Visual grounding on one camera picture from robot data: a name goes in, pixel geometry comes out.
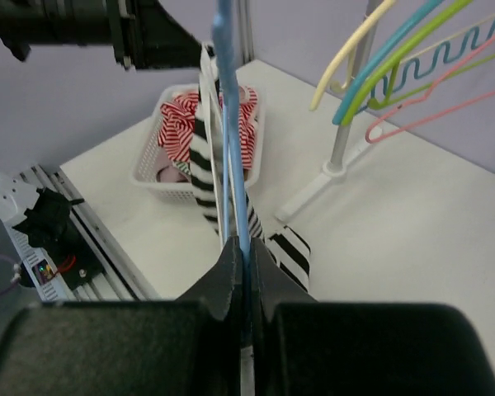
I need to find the pink tank top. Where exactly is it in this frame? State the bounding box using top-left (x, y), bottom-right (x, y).
top-left (156, 155), bottom-right (188, 183)

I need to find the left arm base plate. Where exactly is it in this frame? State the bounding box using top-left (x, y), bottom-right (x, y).
top-left (55, 219), bottom-right (104, 290)

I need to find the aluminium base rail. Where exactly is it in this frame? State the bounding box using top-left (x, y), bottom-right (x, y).
top-left (18, 164), bottom-right (162, 301)

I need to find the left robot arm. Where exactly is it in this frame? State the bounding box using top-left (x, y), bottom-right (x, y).
top-left (0, 0), bottom-right (201, 255)

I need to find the pink hanger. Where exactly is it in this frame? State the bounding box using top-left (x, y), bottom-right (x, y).
top-left (365, 24), bottom-right (495, 144)

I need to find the green striped tank top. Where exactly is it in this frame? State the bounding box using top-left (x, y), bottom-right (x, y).
top-left (172, 161), bottom-right (191, 175)

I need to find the black white striped tank top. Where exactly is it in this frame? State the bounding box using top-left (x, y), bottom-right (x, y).
top-left (189, 43), bottom-right (311, 292)

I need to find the metal clothes rack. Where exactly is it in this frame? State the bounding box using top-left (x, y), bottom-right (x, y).
top-left (275, 1), bottom-right (376, 223)

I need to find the red striped tank top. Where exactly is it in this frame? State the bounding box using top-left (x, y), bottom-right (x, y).
top-left (158, 86), bottom-right (259, 171)

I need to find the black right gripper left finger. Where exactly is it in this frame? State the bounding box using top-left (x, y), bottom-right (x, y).
top-left (0, 238), bottom-right (243, 395)

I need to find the white slotted cable duct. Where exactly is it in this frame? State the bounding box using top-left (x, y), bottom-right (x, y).
top-left (6, 227), bottom-right (75, 302)

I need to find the cream hanger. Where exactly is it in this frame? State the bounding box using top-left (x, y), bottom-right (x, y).
top-left (309, 1), bottom-right (495, 111)

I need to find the light blue thin hanger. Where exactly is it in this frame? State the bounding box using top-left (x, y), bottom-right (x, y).
top-left (210, 0), bottom-right (257, 396)

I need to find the white plastic basket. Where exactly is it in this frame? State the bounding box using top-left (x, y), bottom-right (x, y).
top-left (130, 83), bottom-right (266, 202)

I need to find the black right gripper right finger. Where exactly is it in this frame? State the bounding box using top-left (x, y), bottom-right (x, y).
top-left (250, 239), bottom-right (495, 395)

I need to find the green hanger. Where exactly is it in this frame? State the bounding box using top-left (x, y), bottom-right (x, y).
top-left (340, 0), bottom-right (495, 127)

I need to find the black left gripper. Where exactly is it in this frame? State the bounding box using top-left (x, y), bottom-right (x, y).
top-left (106, 0), bottom-right (201, 70)

